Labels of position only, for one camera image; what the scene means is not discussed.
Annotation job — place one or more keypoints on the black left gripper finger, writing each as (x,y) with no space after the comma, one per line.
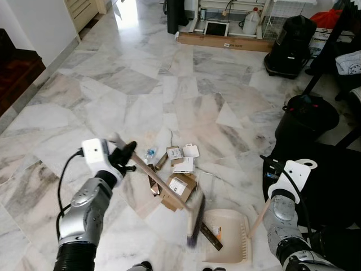
(131,150)

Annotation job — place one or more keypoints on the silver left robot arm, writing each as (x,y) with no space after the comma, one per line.
(84,214)

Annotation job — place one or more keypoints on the small clear water bottle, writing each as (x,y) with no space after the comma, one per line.
(150,153)

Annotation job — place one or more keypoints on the brown cardboard strip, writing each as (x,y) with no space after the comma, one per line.
(162,161)

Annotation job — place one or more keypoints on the shiny brown wrapper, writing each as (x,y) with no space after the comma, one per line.
(153,180)

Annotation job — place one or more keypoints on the small brown labelled box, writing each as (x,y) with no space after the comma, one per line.
(174,153)

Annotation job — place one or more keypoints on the white paper sheet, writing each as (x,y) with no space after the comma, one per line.
(183,165)

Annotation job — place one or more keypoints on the small white open box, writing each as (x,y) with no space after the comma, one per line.
(192,150)

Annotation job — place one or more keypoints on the round black bag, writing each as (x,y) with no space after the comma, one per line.
(307,116)

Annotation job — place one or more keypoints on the dark brown flat wrapper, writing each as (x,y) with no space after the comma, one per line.
(211,236)

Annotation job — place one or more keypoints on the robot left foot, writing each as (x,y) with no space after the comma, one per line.
(140,266)

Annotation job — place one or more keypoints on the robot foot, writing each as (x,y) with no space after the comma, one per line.
(214,269)
(140,266)

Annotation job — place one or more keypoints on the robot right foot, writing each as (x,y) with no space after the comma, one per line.
(214,269)

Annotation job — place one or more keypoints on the black upright bag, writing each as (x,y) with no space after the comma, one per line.
(290,45)

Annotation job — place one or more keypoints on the dark brown wooden step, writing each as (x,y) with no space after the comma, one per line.
(17,73)

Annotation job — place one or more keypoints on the long flat cardboard box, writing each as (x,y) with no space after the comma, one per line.
(225,42)

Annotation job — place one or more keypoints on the tall black object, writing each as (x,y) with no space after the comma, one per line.
(176,16)

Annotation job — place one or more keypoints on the light wooden door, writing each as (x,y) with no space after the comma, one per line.
(84,11)

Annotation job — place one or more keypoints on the white framed tablet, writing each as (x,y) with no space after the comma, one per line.
(216,28)

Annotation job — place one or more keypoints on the white plastic jug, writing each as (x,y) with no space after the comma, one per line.
(251,23)

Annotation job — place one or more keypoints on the red bag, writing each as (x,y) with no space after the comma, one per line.
(326,18)

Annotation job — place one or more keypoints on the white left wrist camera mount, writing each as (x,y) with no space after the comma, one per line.
(96,153)

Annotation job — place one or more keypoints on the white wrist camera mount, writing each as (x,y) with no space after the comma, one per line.
(96,153)
(303,169)

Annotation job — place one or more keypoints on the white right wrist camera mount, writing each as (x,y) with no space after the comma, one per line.
(303,169)

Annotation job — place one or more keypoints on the black table frame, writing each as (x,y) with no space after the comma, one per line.
(330,45)

